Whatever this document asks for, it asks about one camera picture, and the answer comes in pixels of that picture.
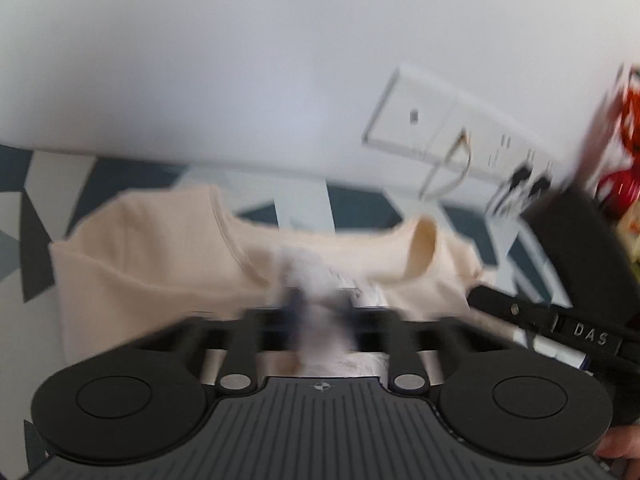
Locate black plug left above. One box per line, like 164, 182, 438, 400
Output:
485, 162, 533, 214

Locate white wall socket panel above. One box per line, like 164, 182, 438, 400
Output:
362, 65, 563, 195

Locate black bedside cabinet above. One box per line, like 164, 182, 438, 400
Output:
521, 185, 639, 332

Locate black plug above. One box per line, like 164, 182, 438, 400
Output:
485, 162, 533, 214
515, 172, 552, 214

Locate person right hand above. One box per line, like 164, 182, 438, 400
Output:
596, 425, 640, 480

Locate black plug right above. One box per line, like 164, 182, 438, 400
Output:
515, 172, 552, 214

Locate red items on cabinet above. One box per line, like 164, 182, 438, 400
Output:
591, 63, 639, 223

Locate cream knit cardigan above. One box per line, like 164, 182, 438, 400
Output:
50, 186, 497, 377

